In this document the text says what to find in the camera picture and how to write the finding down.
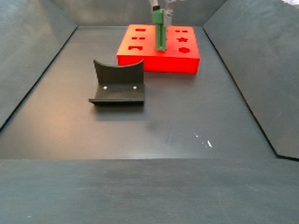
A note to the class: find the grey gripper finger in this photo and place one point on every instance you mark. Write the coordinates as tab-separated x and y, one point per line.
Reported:
169	12
155	5

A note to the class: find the black curved holder stand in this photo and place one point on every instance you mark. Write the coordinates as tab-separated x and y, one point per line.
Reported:
121	84

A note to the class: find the red shape sorter block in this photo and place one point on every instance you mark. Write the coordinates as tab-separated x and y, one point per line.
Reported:
182	55

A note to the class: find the green three prong peg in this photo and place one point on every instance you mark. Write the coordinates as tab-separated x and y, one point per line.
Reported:
158	17

